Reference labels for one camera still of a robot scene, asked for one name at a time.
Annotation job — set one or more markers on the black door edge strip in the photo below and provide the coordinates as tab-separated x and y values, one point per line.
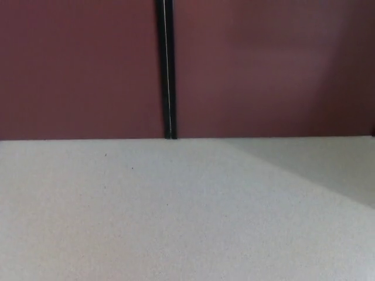
164	58

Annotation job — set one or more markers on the maroon door leaf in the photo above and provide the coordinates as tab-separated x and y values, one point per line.
76	67
263	67

